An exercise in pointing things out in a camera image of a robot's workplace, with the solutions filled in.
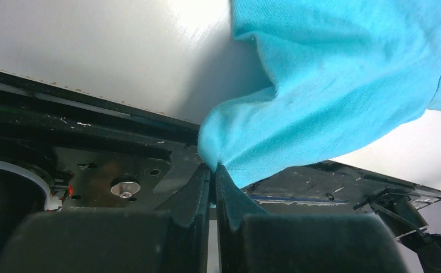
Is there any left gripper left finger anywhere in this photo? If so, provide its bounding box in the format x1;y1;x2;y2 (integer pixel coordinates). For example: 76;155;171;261
0;164;211;272

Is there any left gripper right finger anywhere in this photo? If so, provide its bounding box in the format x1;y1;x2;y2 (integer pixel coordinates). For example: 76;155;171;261
215;165;406;272

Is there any turquoise t shirt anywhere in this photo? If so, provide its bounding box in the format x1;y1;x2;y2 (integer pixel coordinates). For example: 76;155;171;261
198;1;441;189

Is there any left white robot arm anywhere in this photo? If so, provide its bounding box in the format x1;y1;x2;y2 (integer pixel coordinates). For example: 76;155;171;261
0;161;406;272

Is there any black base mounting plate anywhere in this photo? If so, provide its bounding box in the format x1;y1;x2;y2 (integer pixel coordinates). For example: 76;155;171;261
0;72;441;214

